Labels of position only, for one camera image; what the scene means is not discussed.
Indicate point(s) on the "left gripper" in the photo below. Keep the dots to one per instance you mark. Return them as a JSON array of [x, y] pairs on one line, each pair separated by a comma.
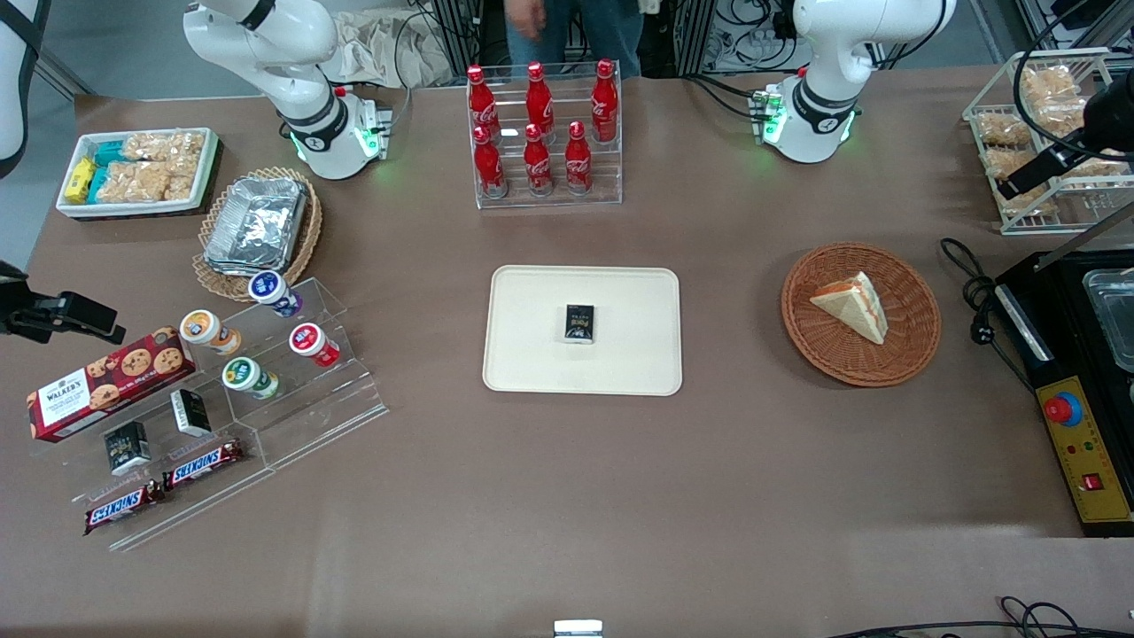
[[1109, 113]]

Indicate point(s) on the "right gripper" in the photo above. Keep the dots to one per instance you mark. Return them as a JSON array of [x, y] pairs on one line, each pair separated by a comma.
[[27, 316]]

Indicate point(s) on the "triangular sandwich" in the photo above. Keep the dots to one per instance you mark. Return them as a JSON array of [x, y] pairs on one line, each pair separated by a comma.
[[855, 306]]

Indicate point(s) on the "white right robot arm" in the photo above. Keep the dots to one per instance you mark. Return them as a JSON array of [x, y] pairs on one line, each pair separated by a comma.
[[292, 53]]

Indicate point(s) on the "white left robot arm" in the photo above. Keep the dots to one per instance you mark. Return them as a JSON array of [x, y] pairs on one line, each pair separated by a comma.
[[833, 53]]

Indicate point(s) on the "oval light wicker basket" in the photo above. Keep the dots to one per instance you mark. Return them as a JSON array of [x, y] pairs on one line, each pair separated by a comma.
[[217, 283]]

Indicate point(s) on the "aluminium foil tray stack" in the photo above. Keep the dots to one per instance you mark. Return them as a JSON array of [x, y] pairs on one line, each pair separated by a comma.
[[257, 226]]

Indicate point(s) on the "round brown wicker basket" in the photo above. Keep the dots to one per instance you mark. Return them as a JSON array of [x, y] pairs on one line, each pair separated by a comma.
[[833, 359]]

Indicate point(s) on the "cream plastic tray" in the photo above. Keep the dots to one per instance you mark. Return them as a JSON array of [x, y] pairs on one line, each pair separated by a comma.
[[532, 354]]

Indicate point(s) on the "rice cracker bag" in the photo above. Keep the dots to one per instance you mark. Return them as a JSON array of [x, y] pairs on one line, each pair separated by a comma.
[[1059, 115], [1050, 84], [1107, 167], [131, 182], [182, 182], [1001, 128], [155, 146], [1005, 164], [1035, 206]]

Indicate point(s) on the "red Walkers cookie box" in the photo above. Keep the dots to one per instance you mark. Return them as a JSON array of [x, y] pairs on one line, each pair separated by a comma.
[[106, 385]]

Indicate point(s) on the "metal rod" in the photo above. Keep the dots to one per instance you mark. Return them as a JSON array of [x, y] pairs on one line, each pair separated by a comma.
[[1085, 237]]

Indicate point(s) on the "orange yogurt cup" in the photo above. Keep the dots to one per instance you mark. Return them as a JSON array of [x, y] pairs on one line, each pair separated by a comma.
[[202, 328]]

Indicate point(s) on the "teal snack packet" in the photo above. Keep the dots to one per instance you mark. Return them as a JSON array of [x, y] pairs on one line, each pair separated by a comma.
[[110, 153], [97, 184]]

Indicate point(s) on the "yellow snack packet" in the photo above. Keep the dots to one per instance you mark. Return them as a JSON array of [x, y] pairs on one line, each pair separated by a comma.
[[80, 180]]

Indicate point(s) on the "small black box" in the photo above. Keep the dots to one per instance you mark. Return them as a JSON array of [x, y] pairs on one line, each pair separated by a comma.
[[579, 323], [191, 412], [127, 447]]

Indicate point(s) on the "clear plastic container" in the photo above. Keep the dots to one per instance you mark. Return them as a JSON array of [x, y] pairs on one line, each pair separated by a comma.
[[1114, 315]]

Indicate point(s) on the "green yogurt cup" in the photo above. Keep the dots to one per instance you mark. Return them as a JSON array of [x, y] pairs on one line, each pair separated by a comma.
[[241, 374]]

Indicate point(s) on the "black machine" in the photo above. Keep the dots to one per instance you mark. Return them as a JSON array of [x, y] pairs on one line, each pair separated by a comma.
[[1059, 341]]

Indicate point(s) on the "purple yogurt cup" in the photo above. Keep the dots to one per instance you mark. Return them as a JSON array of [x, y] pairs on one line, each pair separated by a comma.
[[270, 288]]

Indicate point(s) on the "Snickers bar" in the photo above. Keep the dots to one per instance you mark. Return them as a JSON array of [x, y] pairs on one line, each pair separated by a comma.
[[124, 507], [204, 463]]

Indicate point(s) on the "white rectangular bin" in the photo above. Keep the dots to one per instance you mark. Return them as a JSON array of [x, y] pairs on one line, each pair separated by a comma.
[[211, 168]]

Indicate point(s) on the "clear acrylic stepped stand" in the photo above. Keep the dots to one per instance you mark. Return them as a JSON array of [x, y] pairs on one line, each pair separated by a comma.
[[221, 483], [328, 399]]

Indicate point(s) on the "red yogurt cup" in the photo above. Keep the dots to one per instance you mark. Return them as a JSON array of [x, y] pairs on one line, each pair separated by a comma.
[[308, 339]]

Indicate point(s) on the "red emergency stop button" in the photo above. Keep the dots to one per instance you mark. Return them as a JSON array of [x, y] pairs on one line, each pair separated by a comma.
[[1063, 408]]

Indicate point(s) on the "yellow control panel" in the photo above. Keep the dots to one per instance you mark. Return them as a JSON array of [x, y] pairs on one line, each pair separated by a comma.
[[1094, 452]]

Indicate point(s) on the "beige crumpled bag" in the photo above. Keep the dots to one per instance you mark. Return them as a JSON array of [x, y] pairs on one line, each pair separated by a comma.
[[372, 53]]

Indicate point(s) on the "red cola bottle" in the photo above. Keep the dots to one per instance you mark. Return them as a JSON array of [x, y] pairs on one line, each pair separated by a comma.
[[483, 102], [578, 162], [488, 167], [539, 99], [604, 102], [537, 164]]

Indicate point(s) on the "person in blue jeans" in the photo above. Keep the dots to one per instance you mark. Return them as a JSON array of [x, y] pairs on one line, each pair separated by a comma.
[[611, 27]]

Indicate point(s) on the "clear acrylic bottle rack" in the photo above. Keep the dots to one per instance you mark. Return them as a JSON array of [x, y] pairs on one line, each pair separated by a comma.
[[549, 202]]

